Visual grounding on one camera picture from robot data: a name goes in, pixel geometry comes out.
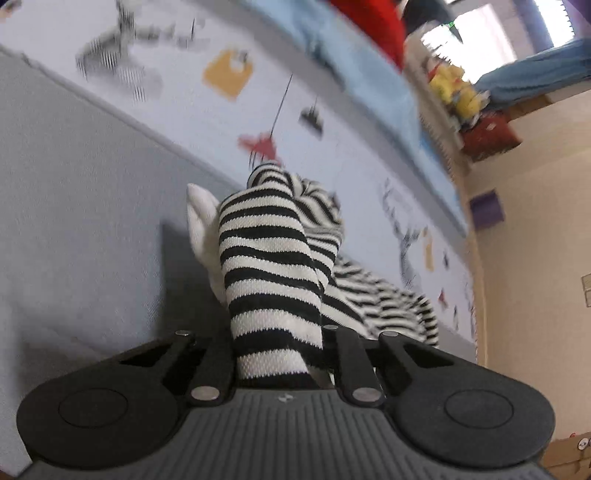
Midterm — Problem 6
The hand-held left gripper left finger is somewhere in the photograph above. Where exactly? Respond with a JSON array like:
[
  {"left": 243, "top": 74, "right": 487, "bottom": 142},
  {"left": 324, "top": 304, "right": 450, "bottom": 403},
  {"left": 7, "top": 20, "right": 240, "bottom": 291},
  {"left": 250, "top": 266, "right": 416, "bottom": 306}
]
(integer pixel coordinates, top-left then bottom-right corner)
[{"left": 119, "top": 330, "right": 237, "bottom": 407}]

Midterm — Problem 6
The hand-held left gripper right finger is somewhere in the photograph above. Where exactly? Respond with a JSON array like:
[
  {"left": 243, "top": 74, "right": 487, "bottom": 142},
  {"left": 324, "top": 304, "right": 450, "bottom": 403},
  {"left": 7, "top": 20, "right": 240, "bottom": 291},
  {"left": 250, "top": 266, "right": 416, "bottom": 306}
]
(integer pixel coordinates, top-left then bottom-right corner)
[{"left": 322, "top": 325, "right": 445, "bottom": 408}]

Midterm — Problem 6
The black white striped garment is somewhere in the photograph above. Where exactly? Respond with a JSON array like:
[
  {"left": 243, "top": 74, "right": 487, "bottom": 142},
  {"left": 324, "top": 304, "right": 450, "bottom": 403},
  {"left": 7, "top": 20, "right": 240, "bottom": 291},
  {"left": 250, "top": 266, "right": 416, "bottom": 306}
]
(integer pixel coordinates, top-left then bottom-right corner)
[{"left": 186, "top": 163, "right": 440, "bottom": 389}]

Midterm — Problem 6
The purple box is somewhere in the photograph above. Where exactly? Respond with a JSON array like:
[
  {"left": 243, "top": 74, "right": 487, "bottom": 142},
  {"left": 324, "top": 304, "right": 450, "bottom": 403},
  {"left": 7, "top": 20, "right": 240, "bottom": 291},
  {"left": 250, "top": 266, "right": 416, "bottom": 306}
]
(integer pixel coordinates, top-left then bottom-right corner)
[{"left": 469, "top": 193, "right": 502, "bottom": 232}]

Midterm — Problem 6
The grey mattress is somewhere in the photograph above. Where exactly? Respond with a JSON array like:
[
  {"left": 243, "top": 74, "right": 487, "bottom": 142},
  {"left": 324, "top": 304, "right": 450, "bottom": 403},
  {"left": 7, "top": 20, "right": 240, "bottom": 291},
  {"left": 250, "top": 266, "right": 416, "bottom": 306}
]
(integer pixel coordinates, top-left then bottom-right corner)
[{"left": 0, "top": 46, "right": 477, "bottom": 480}]

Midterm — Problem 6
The cardboard box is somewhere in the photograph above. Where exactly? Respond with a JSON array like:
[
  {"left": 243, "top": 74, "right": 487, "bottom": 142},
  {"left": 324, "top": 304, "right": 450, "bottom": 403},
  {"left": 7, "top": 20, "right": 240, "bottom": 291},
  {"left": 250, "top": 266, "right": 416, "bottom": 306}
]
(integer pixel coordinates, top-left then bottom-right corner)
[{"left": 539, "top": 432, "right": 591, "bottom": 480}]

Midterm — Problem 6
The white printed blanket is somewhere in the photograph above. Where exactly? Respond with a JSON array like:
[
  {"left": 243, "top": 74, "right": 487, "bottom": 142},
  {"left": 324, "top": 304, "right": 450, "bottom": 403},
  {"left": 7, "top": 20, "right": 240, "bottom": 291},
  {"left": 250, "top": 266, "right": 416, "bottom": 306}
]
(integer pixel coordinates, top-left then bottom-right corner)
[{"left": 0, "top": 0, "right": 479, "bottom": 346}]

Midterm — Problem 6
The red patterned box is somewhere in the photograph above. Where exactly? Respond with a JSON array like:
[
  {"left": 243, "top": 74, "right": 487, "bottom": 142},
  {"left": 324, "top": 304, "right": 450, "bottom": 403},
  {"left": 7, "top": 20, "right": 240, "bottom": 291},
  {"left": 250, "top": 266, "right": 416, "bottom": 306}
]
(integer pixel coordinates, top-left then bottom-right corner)
[{"left": 461, "top": 113, "right": 523, "bottom": 161}]

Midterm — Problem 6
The light blue blanket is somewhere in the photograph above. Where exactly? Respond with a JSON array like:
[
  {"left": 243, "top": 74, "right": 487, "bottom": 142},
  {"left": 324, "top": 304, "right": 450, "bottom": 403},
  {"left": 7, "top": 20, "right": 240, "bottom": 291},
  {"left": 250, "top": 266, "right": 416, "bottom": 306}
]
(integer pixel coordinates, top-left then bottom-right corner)
[{"left": 244, "top": 0, "right": 470, "bottom": 237}]

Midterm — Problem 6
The yellow plush toy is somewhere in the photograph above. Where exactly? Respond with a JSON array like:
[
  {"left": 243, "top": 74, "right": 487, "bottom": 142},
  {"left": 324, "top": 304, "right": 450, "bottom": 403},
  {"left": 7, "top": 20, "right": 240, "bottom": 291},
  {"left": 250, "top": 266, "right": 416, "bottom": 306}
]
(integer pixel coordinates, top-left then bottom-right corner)
[{"left": 428, "top": 64, "right": 486, "bottom": 117}]

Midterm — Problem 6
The red cloth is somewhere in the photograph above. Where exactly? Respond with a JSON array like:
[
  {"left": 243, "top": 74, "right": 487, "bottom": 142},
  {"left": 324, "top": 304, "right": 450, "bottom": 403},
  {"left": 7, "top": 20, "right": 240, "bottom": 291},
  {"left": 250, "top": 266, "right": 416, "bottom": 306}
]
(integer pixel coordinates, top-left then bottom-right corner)
[{"left": 329, "top": 0, "right": 408, "bottom": 71}]

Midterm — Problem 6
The blue denim cloth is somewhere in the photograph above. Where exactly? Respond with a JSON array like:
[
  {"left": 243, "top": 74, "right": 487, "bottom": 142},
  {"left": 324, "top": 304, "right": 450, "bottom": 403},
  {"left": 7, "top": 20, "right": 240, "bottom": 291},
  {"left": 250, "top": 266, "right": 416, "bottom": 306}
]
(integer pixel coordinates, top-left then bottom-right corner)
[{"left": 475, "top": 39, "right": 591, "bottom": 110}]

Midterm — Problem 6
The window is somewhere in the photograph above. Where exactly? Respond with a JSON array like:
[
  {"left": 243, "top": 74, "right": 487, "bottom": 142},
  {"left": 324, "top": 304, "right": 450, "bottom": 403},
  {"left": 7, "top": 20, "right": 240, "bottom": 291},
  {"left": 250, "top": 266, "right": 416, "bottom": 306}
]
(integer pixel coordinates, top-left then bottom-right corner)
[{"left": 421, "top": 4, "right": 519, "bottom": 85}]

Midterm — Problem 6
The dark teal cloth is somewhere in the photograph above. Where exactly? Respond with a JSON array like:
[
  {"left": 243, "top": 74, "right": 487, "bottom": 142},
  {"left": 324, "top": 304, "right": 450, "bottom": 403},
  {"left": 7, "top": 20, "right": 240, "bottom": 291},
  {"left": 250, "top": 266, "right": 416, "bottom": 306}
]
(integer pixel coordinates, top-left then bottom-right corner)
[{"left": 401, "top": 0, "right": 459, "bottom": 38}]

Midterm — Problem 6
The purple pillar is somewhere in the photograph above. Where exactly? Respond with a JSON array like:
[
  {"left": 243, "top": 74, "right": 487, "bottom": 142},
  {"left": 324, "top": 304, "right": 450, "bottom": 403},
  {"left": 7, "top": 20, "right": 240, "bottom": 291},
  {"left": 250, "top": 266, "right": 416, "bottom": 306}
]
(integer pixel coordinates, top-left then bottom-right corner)
[{"left": 525, "top": 0, "right": 556, "bottom": 52}]

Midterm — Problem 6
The wooden bed frame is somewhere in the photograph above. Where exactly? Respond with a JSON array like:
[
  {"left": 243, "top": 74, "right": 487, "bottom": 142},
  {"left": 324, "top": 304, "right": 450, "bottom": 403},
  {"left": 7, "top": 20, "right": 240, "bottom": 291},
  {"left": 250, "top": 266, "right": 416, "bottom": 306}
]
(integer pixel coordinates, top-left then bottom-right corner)
[{"left": 416, "top": 83, "right": 491, "bottom": 366}]

